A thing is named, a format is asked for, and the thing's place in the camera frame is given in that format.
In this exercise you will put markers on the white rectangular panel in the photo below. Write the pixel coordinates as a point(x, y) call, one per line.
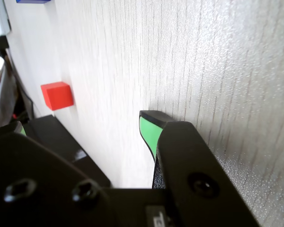
point(0, 21)

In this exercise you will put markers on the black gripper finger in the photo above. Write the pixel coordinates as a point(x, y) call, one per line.
point(191, 160)
point(38, 189)

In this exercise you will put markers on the blue wooden cube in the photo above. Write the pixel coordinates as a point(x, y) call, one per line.
point(33, 1)

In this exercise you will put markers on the red wooden cube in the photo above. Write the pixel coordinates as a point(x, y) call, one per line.
point(58, 97)

